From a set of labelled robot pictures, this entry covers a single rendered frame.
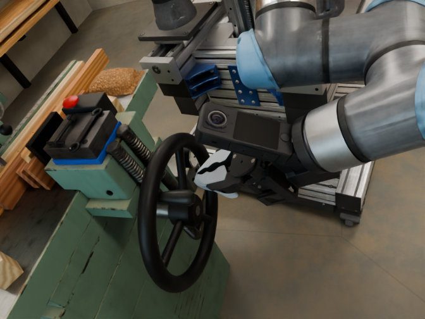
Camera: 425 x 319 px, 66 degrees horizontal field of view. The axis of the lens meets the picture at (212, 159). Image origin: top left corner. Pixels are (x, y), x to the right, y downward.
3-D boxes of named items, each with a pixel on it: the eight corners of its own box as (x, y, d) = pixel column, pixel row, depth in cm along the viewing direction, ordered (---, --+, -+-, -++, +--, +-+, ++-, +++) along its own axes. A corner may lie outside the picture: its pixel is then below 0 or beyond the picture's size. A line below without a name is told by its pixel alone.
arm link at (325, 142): (335, 137, 31) (336, 79, 35) (295, 152, 34) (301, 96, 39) (374, 176, 35) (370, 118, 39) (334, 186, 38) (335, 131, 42)
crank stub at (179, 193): (198, 192, 50) (196, 207, 49) (165, 190, 52) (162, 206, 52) (191, 188, 48) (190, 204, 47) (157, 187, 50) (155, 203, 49)
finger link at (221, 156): (216, 193, 54) (258, 180, 48) (190, 176, 51) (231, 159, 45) (220, 177, 56) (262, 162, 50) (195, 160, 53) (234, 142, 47)
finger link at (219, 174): (212, 210, 53) (255, 199, 46) (184, 193, 50) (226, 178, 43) (216, 193, 54) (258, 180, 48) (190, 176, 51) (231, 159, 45)
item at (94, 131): (102, 164, 53) (82, 141, 49) (51, 164, 58) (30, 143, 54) (131, 110, 61) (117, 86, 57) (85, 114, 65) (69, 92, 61)
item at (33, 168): (50, 190, 63) (28, 169, 58) (46, 189, 63) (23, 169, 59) (100, 111, 76) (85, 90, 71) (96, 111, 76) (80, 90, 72)
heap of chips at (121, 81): (131, 93, 77) (124, 81, 74) (85, 99, 82) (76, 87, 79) (145, 70, 82) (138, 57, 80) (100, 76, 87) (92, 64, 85)
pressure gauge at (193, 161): (197, 176, 93) (188, 158, 88) (186, 176, 95) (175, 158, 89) (203, 159, 97) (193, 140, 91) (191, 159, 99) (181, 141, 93)
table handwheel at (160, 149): (229, 160, 77) (217, 291, 69) (155, 161, 85) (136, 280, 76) (172, 103, 52) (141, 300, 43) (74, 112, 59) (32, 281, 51)
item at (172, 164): (196, 192, 99) (187, 176, 93) (160, 192, 103) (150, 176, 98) (203, 170, 104) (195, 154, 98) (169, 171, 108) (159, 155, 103)
